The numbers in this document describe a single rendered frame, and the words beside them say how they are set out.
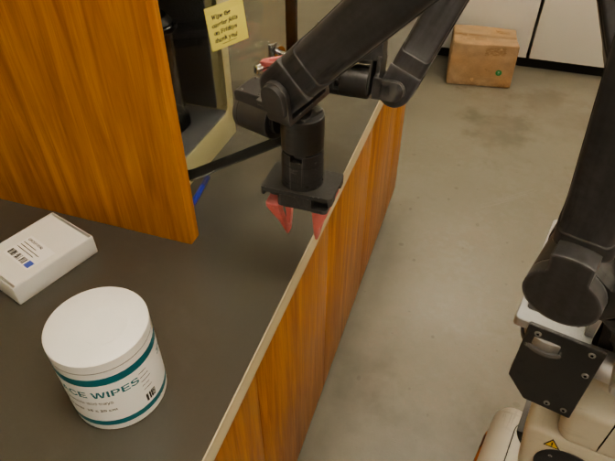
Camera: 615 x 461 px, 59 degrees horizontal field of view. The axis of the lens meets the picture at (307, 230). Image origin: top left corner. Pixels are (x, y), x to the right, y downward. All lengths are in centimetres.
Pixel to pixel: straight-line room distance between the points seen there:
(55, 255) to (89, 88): 30
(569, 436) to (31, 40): 104
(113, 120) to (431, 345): 148
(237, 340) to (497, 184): 221
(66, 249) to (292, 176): 48
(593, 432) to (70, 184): 98
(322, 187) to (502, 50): 307
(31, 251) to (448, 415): 138
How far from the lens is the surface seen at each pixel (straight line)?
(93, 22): 89
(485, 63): 376
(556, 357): 84
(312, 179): 73
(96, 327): 74
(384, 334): 209
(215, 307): 93
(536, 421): 103
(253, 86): 73
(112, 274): 102
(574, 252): 56
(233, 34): 104
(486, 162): 306
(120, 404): 78
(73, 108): 100
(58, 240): 107
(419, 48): 94
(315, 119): 69
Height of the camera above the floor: 163
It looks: 41 degrees down
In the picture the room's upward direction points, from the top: straight up
